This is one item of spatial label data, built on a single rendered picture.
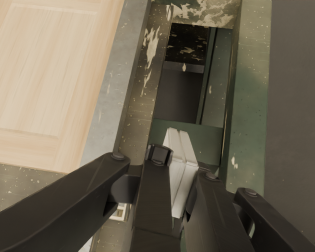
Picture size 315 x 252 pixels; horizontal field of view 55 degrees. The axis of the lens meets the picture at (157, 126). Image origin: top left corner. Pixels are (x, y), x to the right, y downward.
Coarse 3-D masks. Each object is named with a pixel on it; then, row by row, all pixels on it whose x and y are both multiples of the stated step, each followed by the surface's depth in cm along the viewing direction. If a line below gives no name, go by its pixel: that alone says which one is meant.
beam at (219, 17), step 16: (160, 0) 67; (176, 0) 66; (192, 0) 65; (208, 0) 65; (224, 0) 64; (240, 0) 63; (176, 16) 71; (192, 16) 70; (208, 16) 69; (224, 16) 68
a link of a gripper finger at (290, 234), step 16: (240, 192) 14; (256, 192) 14; (256, 208) 12; (272, 208) 13; (256, 224) 12; (272, 224) 11; (288, 224) 12; (256, 240) 12; (272, 240) 11; (288, 240) 10; (304, 240) 11
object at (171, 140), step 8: (168, 128) 21; (168, 136) 19; (176, 136) 19; (168, 144) 17; (176, 144) 17; (176, 152) 16; (176, 160) 15; (176, 168) 15; (176, 176) 15; (176, 184) 15
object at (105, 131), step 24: (144, 0) 63; (120, 24) 61; (144, 24) 63; (120, 48) 59; (120, 72) 57; (120, 96) 55; (96, 120) 53; (120, 120) 54; (96, 144) 52; (96, 240) 49
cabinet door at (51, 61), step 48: (0, 0) 68; (48, 0) 67; (96, 0) 66; (0, 48) 63; (48, 48) 63; (96, 48) 62; (0, 96) 59; (48, 96) 58; (96, 96) 58; (0, 144) 55; (48, 144) 54
